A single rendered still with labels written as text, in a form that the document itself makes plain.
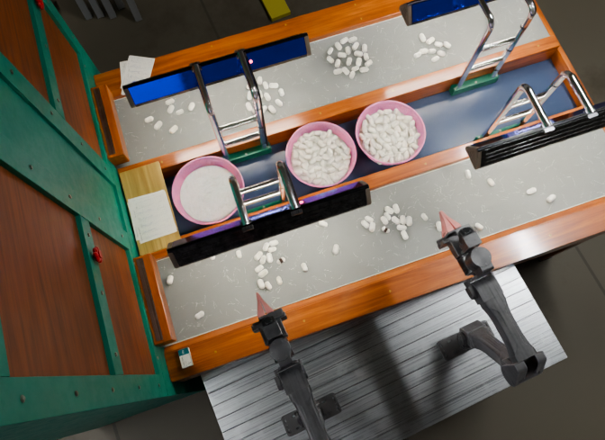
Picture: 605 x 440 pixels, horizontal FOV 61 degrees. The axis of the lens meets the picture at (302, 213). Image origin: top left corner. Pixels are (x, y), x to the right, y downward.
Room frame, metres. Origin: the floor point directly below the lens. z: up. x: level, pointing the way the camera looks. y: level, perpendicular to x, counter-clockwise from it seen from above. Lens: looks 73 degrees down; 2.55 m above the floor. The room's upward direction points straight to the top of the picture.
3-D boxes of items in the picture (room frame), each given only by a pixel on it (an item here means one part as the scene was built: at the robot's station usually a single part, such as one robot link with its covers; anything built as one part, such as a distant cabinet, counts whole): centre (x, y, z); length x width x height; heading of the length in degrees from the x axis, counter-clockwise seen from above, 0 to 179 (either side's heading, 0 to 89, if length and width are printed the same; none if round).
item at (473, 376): (0.21, -0.20, 0.65); 1.20 x 0.90 x 0.04; 114
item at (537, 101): (0.82, -0.80, 0.90); 0.20 x 0.19 x 0.45; 109
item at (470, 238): (0.36, -0.46, 1.12); 0.07 x 0.06 x 0.11; 114
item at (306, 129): (0.78, -0.07, 0.72); 0.27 x 0.27 x 0.10
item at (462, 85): (1.20, -0.67, 0.90); 0.20 x 0.19 x 0.45; 109
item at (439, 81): (0.99, -0.17, 0.71); 1.81 x 0.05 x 0.11; 109
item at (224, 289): (0.51, -0.34, 0.73); 1.81 x 0.30 x 0.02; 109
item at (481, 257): (0.27, -0.50, 1.11); 0.12 x 0.09 x 0.12; 24
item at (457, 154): (0.68, -0.28, 0.71); 1.81 x 0.05 x 0.11; 109
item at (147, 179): (0.57, 0.55, 0.77); 0.33 x 0.15 x 0.01; 19
